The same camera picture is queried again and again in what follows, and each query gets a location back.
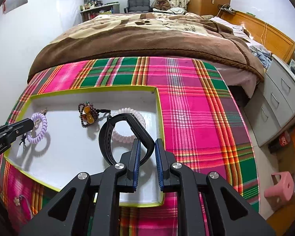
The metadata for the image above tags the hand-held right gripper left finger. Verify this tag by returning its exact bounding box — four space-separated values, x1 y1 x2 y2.
21 138 142 236

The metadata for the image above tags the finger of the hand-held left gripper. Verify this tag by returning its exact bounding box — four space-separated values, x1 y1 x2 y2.
0 118 35 143

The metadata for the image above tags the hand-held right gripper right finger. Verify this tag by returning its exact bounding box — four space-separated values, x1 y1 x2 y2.
154 138 277 236

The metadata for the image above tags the purple spiral hair tie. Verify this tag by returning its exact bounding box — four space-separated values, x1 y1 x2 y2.
20 108 49 145

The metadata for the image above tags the black wristband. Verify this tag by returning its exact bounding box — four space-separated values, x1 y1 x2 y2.
98 113 154 165

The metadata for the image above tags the white spiral bracelet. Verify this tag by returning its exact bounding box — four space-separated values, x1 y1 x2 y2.
112 107 146 140

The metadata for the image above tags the yellow-green shallow box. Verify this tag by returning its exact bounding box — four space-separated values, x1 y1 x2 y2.
4 86 166 207

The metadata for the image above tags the brown bead bracelet amber gourd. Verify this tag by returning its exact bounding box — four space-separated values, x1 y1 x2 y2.
78 101 111 128

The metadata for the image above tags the pink green plaid cloth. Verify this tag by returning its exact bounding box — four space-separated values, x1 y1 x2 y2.
0 56 260 236

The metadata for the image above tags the pink plastic stool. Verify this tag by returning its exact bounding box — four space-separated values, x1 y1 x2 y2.
264 171 294 201

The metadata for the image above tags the brown printed blanket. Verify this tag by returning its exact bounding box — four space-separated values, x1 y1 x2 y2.
27 12 265 84

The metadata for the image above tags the cola bottle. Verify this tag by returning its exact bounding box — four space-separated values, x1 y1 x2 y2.
269 130 292 153

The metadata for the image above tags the grey drawer nightstand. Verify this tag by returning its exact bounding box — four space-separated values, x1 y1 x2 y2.
243 54 295 148

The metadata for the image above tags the cluttered desk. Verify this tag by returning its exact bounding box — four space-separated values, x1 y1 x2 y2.
80 2 120 22

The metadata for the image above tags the light crumpled bed linen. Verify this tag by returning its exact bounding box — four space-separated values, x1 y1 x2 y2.
210 16 272 68

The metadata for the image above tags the dark grey chair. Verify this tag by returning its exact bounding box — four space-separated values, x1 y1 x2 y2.
124 0 153 14

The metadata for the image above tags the brown teddy bear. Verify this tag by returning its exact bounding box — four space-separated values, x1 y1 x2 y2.
154 0 172 11

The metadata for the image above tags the power strip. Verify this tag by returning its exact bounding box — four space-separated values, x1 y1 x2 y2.
218 4 236 14

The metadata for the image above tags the wooden headboard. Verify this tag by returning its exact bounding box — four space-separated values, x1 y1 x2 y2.
221 10 295 63

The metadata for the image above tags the flower charm hair tie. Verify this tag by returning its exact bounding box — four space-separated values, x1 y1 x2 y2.
13 194 32 217

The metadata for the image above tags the yellow cable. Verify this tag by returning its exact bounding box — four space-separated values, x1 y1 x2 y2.
259 22 268 46

